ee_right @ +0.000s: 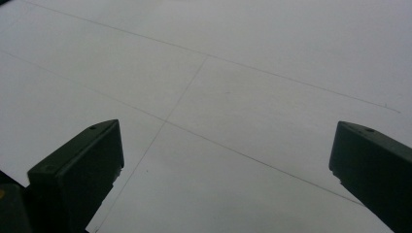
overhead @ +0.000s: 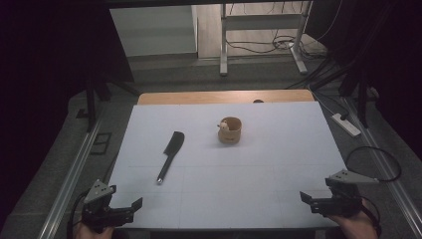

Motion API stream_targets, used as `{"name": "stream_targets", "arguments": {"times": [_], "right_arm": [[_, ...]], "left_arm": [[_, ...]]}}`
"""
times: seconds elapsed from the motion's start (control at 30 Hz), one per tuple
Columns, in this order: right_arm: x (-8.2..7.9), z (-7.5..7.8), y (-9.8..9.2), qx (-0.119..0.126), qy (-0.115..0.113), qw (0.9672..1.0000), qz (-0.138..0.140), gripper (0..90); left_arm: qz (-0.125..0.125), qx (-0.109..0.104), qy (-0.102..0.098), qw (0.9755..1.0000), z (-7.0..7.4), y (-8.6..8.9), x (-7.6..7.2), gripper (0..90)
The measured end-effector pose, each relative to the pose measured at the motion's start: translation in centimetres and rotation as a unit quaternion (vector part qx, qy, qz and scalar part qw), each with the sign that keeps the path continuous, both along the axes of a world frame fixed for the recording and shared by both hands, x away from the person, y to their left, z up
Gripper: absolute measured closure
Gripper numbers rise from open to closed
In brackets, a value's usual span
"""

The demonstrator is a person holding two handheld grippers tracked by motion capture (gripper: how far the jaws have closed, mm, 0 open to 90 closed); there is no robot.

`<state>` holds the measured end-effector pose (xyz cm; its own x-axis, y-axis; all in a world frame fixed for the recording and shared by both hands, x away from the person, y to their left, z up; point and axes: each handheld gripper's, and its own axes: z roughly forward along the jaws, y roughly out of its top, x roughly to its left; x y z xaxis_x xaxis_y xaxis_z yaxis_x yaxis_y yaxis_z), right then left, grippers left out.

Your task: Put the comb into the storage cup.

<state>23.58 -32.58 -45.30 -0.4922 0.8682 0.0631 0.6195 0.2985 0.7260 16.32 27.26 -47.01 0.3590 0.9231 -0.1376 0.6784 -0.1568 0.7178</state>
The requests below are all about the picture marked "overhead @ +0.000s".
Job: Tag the white metal desk frame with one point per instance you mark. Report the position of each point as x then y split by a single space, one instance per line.
224 43

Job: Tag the small pale figurine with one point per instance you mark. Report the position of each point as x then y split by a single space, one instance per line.
224 126

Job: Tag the white table mat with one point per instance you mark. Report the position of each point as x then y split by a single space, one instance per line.
232 186

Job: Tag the wooden table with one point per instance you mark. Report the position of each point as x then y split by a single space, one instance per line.
199 97

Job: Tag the aluminium floor rail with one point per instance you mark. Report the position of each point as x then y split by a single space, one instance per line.
71 186
391 179

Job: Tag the black tripod stand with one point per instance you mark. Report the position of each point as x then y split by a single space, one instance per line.
91 103

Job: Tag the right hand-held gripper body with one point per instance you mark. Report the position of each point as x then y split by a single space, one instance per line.
341 202

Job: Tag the round wooden cup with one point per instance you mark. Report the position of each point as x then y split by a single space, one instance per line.
229 134

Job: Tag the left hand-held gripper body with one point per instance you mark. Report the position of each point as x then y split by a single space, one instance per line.
99 212

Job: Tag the person's left hand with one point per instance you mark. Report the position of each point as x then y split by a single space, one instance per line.
89 234

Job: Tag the person's right hand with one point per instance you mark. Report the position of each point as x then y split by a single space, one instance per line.
355 227

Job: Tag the white power strip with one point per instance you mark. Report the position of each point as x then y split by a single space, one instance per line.
346 125

